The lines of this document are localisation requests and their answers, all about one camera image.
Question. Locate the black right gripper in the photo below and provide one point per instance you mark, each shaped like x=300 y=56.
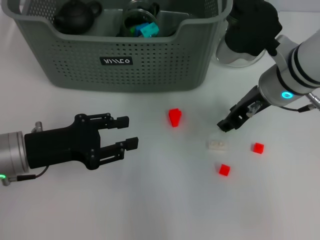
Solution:
x=247 y=107

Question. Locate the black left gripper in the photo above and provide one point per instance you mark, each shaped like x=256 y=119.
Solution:
x=62 y=145

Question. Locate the small red toy cube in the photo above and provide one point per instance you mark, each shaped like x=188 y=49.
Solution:
x=224 y=170
x=257 y=147

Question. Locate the green toy brick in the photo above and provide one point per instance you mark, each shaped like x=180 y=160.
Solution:
x=132 y=31

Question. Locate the blue square toy plate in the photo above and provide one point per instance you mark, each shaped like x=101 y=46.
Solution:
x=140 y=29

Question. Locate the teal square toy block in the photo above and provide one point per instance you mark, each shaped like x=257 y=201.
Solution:
x=150 y=30

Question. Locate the glass teacup black base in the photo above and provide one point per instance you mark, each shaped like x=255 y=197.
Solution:
x=127 y=21
x=155 y=9

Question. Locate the red wedge toy block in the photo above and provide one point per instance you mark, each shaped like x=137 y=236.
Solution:
x=174 y=117

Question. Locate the grey perforated storage basket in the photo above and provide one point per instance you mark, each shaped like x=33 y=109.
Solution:
x=150 y=75

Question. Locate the white toy brick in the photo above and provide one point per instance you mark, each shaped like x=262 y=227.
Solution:
x=217 y=145

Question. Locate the glass teapot black lid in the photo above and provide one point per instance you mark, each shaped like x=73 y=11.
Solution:
x=240 y=61

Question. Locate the black ceramic teapot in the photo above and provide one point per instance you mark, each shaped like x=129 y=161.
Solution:
x=75 y=17

